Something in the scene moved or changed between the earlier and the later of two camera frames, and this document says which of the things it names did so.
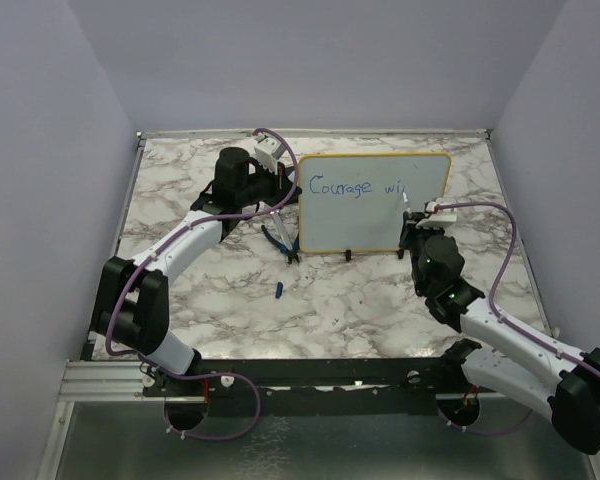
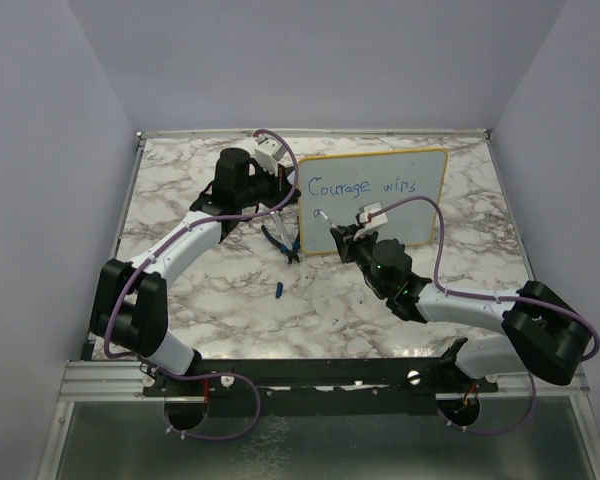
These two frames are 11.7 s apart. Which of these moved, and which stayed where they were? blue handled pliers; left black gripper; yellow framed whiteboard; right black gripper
Moved: right black gripper
Stayed: yellow framed whiteboard; left black gripper; blue handled pliers
